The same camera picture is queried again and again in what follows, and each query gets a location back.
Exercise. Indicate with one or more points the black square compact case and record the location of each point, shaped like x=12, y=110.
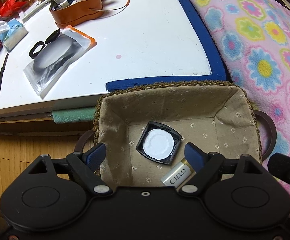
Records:
x=159, y=143

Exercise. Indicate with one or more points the white gold Cielo tube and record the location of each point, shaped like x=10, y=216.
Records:
x=178, y=174

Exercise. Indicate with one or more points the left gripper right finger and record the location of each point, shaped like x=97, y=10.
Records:
x=196, y=157

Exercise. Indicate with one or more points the black pen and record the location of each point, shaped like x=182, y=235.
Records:
x=3, y=69

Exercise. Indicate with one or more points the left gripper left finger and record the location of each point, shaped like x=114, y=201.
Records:
x=94, y=156

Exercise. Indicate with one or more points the brown leather organizer tray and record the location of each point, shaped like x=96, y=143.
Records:
x=78, y=13

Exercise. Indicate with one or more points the green foam pad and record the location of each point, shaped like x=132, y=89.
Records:
x=66, y=116

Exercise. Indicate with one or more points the pink floral fleece blanket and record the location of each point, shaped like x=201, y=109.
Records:
x=253, y=38

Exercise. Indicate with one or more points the tissue pack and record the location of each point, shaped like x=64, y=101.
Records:
x=11, y=33

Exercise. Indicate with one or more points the fabric-lined woven basket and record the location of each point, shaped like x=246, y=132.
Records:
x=215, y=116

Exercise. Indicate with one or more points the red plastic bag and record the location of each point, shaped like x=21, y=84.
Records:
x=11, y=7

